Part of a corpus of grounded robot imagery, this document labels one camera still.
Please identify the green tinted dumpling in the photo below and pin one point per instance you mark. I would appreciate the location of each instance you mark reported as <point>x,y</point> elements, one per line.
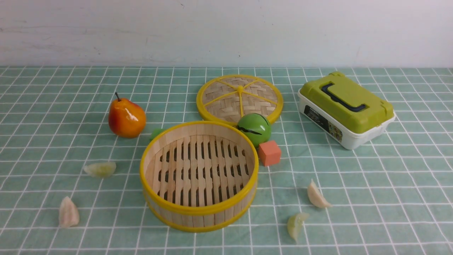
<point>295,224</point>

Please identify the green lid white lunchbox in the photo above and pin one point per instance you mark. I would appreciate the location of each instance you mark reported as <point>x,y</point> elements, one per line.
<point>346,111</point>

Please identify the green toy apple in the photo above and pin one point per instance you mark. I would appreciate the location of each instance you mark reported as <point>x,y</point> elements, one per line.
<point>256,127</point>

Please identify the bamboo steamer tray yellow rim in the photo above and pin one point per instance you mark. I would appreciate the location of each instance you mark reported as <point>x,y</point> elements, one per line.
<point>199,176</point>

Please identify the pinkish white dumpling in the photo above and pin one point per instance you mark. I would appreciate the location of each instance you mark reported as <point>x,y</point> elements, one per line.
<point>68,213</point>

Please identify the pale green dumpling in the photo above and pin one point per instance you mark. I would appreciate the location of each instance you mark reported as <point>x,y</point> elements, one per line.
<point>101,169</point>

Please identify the orange red toy pear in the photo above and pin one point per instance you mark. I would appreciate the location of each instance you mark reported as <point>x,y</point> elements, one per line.
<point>126,119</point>

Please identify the orange foam cube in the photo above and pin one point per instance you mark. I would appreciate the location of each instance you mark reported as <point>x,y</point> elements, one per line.
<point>269,153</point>

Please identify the woven bamboo steamer lid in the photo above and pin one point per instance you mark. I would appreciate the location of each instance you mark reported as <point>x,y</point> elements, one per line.
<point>227,98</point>

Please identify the green checkered tablecloth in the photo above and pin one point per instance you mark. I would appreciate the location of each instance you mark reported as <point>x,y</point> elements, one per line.
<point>392,195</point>

